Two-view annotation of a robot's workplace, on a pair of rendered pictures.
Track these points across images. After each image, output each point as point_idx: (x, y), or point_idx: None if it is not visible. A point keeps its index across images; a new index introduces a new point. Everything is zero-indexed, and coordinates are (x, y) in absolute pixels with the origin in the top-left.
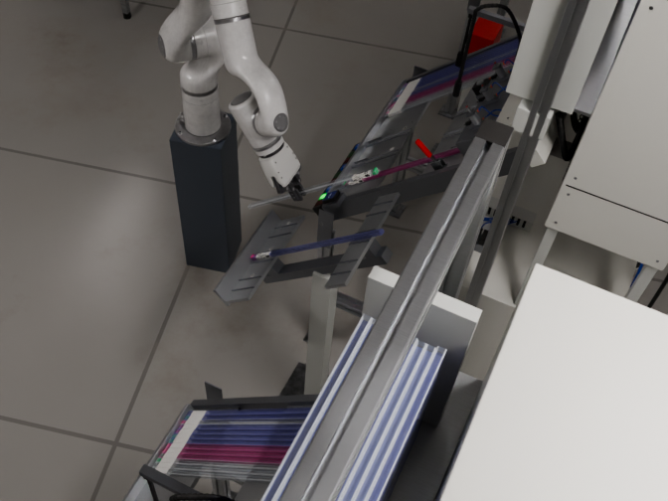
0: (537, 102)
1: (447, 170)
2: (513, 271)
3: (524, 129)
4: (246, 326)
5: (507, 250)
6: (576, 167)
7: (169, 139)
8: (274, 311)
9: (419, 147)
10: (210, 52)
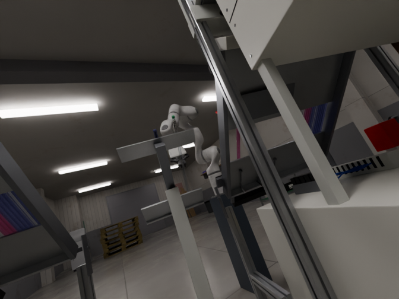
0: (186, 10)
1: (217, 106)
2: (350, 189)
3: (193, 28)
4: None
5: (354, 182)
6: (221, 5)
7: (209, 199)
8: None
9: (217, 113)
10: (207, 155)
